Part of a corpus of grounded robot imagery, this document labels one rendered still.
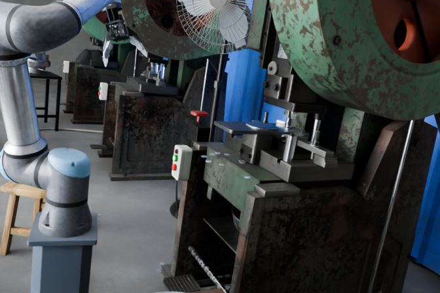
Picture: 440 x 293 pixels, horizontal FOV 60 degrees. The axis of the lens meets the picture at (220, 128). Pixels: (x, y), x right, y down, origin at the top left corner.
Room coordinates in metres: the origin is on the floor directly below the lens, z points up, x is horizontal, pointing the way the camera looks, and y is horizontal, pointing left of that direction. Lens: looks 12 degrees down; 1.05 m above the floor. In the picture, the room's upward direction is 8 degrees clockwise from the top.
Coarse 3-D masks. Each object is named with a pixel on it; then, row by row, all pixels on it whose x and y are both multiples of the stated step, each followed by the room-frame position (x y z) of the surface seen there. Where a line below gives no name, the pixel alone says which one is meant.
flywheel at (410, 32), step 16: (384, 0) 1.08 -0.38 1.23; (400, 0) 1.11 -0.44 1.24; (416, 0) 1.15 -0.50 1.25; (432, 0) 1.18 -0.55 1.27; (384, 16) 1.09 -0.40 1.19; (400, 16) 1.12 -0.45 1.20; (432, 16) 1.19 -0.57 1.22; (384, 32) 1.10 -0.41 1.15; (416, 32) 1.16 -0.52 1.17; (432, 32) 1.20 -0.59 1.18; (400, 48) 1.18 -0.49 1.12; (416, 48) 1.17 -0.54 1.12; (432, 48) 1.21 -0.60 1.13
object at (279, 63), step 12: (276, 36) 1.49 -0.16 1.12; (276, 48) 1.48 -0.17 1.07; (276, 60) 1.47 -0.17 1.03; (276, 72) 1.45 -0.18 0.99; (264, 84) 1.44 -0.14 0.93; (276, 84) 1.38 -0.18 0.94; (288, 84) 1.38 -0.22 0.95; (300, 84) 1.38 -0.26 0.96; (276, 96) 1.38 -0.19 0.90; (288, 96) 1.37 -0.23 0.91; (300, 96) 1.39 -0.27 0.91; (312, 96) 1.42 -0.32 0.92
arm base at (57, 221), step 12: (48, 204) 1.03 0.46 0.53; (60, 204) 1.02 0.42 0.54; (72, 204) 1.03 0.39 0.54; (84, 204) 1.06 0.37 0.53; (48, 216) 1.02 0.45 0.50; (60, 216) 1.01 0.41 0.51; (72, 216) 1.02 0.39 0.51; (84, 216) 1.05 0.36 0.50; (48, 228) 1.00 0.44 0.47; (60, 228) 1.00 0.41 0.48; (72, 228) 1.01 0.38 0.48; (84, 228) 1.04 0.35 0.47
